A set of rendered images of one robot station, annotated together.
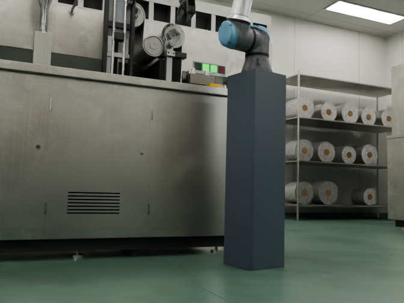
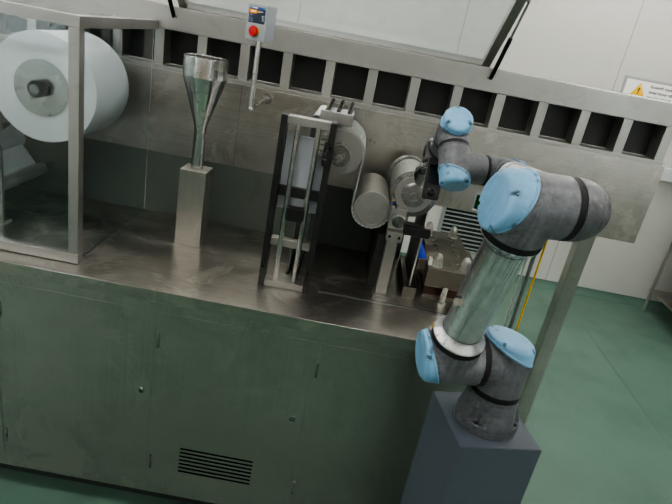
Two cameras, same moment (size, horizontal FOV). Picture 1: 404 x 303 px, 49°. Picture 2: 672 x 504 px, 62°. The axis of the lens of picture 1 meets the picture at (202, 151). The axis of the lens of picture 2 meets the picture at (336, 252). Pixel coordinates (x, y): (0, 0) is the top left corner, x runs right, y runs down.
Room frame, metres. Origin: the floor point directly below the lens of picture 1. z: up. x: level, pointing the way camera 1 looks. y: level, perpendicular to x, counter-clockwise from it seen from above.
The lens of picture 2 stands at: (0.91, -0.31, 1.69)
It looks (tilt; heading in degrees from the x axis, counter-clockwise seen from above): 22 degrees down; 23
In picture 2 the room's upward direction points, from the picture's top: 11 degrees clockwise
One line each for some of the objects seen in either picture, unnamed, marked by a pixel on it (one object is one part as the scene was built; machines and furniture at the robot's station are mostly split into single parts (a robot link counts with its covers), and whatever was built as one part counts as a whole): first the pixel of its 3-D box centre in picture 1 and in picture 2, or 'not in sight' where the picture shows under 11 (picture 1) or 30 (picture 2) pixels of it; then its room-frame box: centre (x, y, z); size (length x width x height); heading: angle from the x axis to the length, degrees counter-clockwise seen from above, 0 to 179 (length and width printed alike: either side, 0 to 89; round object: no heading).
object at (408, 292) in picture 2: not in sight; (406, 275); (2.71, 0.18, 0.92); 0.28 x 0.04 x 0.04; 24
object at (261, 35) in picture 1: (256, 41); (502, 360); (2.10, -0.25, 1.07); 0.13 x 0.12 x 0.14; 125
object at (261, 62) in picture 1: (257, 65); (490, 402); (2.11, -0.25, 0.95); 0.15 x 0.15 x 0.10
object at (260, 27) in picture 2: not in sight; (259, 23); (2.38, 0.71, 1.66); 0.07 x 0.07 x 0.10; 1
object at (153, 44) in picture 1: (147, 50); (371, 198); (2.64, 0.35, 1.17); 0.26 x 0.12 x 0.12; 24
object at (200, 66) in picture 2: not in sight; (205, 67); (2.38, 0.89, 1.50); 0.14 x 0.14 x 0.06
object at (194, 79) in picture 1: (189, 86); (443, 257); (2.79, 0.09, 1.00); 0.40 x 0.16 x 0.06; 24
